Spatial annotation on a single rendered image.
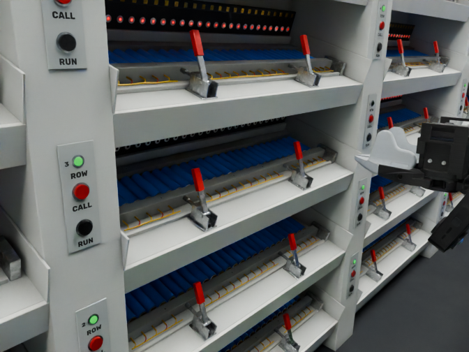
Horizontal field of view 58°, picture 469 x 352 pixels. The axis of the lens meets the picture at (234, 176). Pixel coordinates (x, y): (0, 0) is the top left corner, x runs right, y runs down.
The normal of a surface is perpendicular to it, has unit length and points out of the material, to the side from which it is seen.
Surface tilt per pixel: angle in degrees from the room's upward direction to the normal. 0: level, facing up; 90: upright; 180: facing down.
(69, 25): 90
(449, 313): 0
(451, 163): 90
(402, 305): 0
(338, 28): 90
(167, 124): 107
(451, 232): 88
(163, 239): 17
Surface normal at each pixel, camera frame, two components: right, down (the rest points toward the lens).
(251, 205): 0.22, -0.85
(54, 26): 0.74, 0.22
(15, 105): -0.68, 0.21
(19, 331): 0.70, 0.48
